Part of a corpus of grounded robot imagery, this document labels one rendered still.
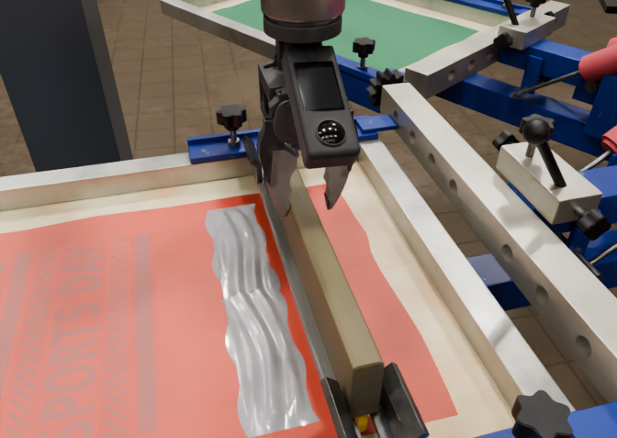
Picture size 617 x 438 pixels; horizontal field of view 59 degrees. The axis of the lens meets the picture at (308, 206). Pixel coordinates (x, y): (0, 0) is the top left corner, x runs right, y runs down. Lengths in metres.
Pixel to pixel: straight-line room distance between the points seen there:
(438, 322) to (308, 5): 0.38
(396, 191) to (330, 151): 0.34
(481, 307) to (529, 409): 0.18
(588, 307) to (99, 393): 0.49
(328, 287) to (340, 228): 0.24
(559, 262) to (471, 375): 0.15
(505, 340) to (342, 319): 0.19
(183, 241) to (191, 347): 0.18
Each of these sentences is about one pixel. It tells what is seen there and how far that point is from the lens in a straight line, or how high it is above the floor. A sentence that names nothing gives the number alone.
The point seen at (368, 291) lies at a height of 0.96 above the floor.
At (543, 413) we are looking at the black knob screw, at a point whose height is 1.06.
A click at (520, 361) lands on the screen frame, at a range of 0.60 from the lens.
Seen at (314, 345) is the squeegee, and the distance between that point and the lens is 0.56.
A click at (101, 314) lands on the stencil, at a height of 0.96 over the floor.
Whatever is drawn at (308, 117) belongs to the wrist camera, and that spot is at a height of 1.22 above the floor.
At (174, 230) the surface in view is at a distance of 0.77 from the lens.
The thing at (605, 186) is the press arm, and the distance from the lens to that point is 0.78.
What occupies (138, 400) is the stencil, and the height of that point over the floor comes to 0.96.
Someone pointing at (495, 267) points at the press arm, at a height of 0.92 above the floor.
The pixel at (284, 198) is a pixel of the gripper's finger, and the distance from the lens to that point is 0.57.
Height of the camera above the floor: 1.44
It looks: 37 degrees down
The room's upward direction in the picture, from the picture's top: straight up
